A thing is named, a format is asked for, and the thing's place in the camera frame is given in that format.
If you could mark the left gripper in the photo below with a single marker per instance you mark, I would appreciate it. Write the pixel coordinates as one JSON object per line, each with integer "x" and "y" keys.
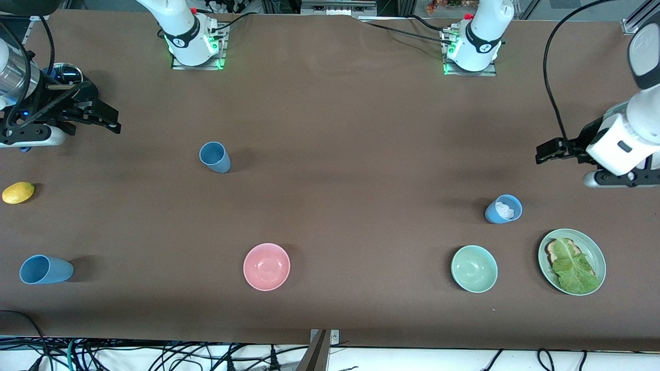
{"x": 584, "y": 140}

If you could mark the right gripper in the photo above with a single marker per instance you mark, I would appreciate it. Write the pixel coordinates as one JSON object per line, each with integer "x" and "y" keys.
{"x": 60, "y": 102}

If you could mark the blue cup with white paper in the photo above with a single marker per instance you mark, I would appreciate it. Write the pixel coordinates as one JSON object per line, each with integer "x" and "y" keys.
{"x": 492, "y": 214}

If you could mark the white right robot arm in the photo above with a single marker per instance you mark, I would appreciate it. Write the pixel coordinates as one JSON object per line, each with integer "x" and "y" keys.
{"x": 180, "y": 31}

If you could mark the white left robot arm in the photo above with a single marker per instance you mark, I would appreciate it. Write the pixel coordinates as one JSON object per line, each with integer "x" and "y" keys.
{"x": 484, "y": 31}

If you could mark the dark blue pot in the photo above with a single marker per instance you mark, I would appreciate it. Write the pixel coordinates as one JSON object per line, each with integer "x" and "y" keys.
{"x": 90, "y": 87}

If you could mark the crumpled white paper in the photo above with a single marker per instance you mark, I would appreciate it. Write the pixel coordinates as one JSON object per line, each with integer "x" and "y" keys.
{"x": 504, "y": 210}

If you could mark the light green plate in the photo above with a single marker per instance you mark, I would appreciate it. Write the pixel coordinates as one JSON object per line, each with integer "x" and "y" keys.
{"x": 593, "y": 247}

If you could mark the toasted bread slice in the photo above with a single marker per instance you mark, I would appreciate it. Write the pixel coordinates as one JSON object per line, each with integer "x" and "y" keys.
{"x": 554, "y": 252}

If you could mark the yellow lemon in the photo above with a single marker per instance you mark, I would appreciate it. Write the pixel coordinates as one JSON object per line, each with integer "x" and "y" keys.
{"x": 18, "y": 193}

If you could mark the green lettuce leaf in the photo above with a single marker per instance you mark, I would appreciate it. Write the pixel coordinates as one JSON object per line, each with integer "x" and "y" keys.
{"x": 572, "y": 270}

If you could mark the light green bowl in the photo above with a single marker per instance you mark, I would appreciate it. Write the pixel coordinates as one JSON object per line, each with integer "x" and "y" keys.
{"x": 474, "y": 268}

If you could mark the pink bowl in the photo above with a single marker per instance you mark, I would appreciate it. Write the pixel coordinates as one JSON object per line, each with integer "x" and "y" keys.
{"x": 266, "y": 267}

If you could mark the grey metal box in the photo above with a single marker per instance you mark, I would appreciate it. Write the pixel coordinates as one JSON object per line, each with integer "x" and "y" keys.
{"x": 335, "y": 9}

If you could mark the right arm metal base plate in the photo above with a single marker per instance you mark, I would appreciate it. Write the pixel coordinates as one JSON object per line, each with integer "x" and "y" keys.
{"x": 198, "y": 67}

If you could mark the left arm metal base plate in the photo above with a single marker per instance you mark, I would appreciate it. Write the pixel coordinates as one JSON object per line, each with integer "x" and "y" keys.
{"x": 469, "y": 73}

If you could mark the aluminium frame profile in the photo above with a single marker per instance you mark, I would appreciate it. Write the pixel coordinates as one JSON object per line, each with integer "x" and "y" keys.
{"x": 631, "y": 26}

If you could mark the silver table edge bracket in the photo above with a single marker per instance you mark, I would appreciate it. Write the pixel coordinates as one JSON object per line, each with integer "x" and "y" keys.
{"x": 335, "y": 337}

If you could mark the grey metal post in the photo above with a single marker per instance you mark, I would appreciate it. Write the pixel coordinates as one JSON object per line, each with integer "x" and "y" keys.
{"x": 317, "y": 358}

